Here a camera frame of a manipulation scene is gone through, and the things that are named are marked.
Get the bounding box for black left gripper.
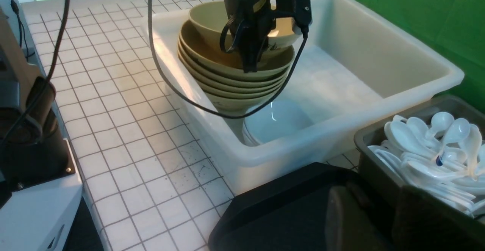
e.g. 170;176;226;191
220;0;293;73

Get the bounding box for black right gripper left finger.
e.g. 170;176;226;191
325;186;394;251

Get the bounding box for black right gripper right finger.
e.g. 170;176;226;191
391;186;485;251

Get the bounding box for yellow-green noodle bowl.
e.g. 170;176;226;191
189;1;301;53

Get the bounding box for white spoon blue handle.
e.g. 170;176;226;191
435;118;471;166

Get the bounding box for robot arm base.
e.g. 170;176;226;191
0;0;84;251

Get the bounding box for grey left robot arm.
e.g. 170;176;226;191
208;0;393;251

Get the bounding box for grey-brown spoon bin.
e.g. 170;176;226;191
354;96;484;218

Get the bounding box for black plastic serving tray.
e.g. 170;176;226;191
208;162;485;251

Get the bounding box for pile of white spoons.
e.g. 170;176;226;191
366;111;485;218

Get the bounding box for stack of yellow-green bowls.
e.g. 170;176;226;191
177;18;298;111

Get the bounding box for large white plastic tub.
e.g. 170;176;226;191
142;0;465;196

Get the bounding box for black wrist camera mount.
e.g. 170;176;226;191
292;0;313;38

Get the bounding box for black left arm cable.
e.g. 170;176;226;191
147;0;309;120

